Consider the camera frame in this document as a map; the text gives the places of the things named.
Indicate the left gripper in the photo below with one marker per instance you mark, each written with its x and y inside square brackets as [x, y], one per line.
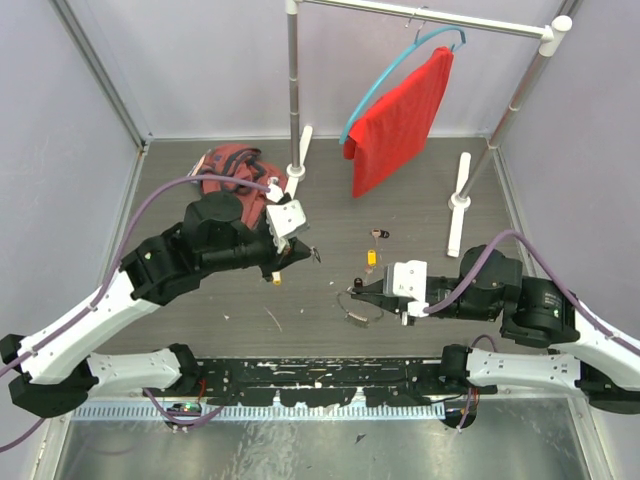
[292, 250]

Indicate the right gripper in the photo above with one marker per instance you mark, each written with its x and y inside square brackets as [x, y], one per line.
[370, 291]

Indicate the metal keyring with keys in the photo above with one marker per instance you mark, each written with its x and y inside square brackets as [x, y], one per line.
[357, 319]

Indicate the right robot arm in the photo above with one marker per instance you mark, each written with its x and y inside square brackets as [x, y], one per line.
[577, 355]

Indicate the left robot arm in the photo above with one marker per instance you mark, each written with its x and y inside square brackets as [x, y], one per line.
[59, 368]

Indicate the brown tag key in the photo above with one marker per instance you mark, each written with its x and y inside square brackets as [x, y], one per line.
[380, 233]

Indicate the crumpled maroon shirt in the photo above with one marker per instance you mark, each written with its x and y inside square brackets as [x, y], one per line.
[243, 162]

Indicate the red cloth on hanger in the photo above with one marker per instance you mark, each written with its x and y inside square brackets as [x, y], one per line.
[395, 128]

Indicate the teal clothes hanger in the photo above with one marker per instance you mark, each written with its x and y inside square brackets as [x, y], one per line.
[419, 40]

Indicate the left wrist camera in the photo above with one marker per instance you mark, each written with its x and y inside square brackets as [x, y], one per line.
[285, 216]

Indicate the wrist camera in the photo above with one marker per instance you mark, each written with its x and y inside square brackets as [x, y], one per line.
[408, 281]
[285, 216]

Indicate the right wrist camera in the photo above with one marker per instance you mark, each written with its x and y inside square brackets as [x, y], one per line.
[408, 281]

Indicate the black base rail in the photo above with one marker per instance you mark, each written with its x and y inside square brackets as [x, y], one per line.
[323, 382]

